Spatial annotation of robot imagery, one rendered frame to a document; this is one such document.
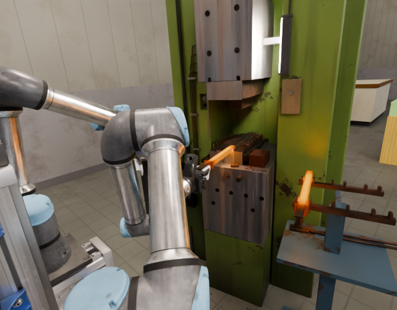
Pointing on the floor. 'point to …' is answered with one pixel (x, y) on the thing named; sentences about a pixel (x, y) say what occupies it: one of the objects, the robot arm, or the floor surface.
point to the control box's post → (145, 184)
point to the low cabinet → (369, 101)
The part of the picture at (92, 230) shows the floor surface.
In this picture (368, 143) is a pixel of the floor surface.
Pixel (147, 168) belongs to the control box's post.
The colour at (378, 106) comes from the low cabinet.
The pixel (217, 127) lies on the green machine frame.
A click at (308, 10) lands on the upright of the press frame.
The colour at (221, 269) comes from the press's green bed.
